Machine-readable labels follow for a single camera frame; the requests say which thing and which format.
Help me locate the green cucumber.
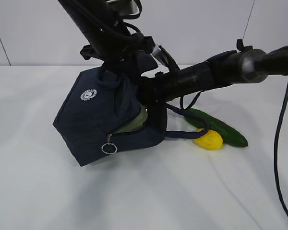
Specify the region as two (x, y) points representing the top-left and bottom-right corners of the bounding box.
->
(188, 108), (248, 148)

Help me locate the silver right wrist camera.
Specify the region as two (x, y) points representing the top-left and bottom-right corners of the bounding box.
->
(152, 45), (180, 72)

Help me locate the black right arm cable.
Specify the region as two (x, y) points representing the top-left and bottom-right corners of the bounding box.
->
(274, 46), (288, 230)

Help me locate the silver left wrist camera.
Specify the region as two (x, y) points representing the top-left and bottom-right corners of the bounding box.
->
(106, 0), (140, 16)

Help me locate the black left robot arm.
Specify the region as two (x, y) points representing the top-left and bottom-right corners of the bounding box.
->
(59, 0), (158, 79)

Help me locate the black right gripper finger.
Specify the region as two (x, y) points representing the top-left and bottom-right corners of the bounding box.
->
(147, 103), (168, 133)

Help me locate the glass container with green lid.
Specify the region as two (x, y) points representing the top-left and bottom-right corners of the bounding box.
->
(114, 104), (148, 134)

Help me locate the yellow lemon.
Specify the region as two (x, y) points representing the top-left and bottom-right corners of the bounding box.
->
(192, 129), (223, 150)

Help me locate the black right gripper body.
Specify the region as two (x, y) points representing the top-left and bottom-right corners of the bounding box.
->
(137, 71), (179, 105)

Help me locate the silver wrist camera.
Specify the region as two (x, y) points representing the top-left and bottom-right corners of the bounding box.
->
(106, 0), (140, 16)
(152, 45), (180, 72)

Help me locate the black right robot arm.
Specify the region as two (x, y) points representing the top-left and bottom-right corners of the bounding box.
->
(137, 39), (288, 138)

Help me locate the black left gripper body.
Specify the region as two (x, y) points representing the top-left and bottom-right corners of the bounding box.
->
(100, 50), (156, 79)

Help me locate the navy blue lunch bag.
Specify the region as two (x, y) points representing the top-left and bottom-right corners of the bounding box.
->
(53, 66), (200, 166)

